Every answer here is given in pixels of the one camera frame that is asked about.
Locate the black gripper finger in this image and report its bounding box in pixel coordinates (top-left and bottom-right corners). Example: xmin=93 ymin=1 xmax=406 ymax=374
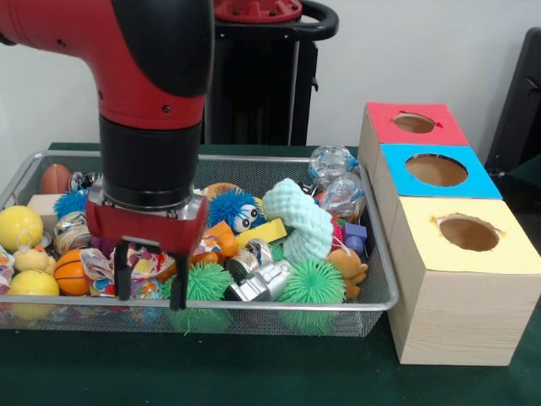
xmin=114 ymin=242 xmax=133 ymax=302
xmin=170 ymin=252 xmax=189 ymax=312

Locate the wooden box with three holes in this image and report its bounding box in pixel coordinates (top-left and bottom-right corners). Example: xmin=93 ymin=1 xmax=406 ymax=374
xmin=358 ymin=102 xmax=541 ymax=366

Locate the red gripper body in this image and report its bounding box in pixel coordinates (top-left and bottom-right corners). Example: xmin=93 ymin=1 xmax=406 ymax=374
xmin=85 ymin=206 xmax=209 ymax=255

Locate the green spiky ball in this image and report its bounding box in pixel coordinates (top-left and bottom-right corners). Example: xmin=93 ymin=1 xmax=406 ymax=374
xmin=163 ymin=262 xmax=235 ymax=333
xmin=279 ymin=258 xmax=347 ymax=335

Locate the orange toy basketball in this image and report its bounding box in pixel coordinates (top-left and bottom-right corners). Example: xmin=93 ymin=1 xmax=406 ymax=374
xmin=54 ymin=249 xmax=90 ymax=296

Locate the dark green table cloth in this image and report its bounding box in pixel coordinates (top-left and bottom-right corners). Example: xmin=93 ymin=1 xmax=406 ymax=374
xmin=0 ymin=142 xmax=541 ymax=406

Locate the colourful polka dot cloth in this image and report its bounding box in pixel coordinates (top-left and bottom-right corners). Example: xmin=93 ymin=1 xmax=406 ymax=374
xmin=80 ymin=235 xmax=222 ymax=299

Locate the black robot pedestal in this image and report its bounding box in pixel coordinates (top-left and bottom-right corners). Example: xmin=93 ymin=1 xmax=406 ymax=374
xmin=203 ymin=0 xmax=339 ymax=146

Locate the orange plastic toy block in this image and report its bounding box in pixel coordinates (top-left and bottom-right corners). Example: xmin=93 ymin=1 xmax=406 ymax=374
xmin=203 ymin=222 xmax=239 ymax=265

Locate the black monitor panel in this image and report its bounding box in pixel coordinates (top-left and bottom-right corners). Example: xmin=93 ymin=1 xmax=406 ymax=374
xmin=486 ymin=28 xmax=541 ymax=174

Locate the mint green foam cloth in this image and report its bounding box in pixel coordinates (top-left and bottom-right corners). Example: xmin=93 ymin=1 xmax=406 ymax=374
xmin=262 ymin=178 xmax=335 ymax=264

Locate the blue spiky ball with eyes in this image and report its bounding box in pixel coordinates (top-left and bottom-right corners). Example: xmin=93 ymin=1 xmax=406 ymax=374
xmin=207 ymin=188 xmax=267 ymax=233

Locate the wire mesh bin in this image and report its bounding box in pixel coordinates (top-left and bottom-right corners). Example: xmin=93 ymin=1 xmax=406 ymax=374
xmin=0 ymin=151 xmax=400 ymax=337

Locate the yellow ball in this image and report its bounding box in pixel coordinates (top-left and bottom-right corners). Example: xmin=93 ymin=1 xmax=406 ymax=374
xmin=7 ymin=270 xmax=60 ymax=321
xmin=0 ymin=206 xmax=44 ymax=251

